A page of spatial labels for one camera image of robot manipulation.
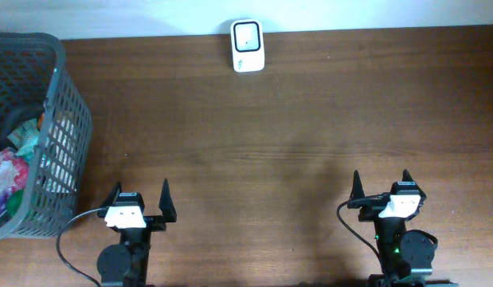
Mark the orange tissue pack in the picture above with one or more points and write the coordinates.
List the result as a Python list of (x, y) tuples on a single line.
[(40, 120)]

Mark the teal wet wipes pack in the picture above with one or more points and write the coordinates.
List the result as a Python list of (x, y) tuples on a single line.
[(24, 139)]

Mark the purple red pad pack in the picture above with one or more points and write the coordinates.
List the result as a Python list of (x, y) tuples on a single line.
[(13, 176)]

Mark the grey plastic mesh basket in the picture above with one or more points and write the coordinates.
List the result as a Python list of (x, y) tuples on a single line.
[(34, 82)]

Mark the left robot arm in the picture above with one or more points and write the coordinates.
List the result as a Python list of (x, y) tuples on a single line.
[(125, 264)]

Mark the white barcode scanner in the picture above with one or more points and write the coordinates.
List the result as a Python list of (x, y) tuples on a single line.
[(247, 41)]

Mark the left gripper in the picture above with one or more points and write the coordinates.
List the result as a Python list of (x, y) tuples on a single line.
[(166, 203)]

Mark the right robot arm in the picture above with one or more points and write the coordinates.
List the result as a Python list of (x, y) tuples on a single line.
[(405, 256)]

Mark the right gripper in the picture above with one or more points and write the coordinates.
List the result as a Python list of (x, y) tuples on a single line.
[(368, 215)]

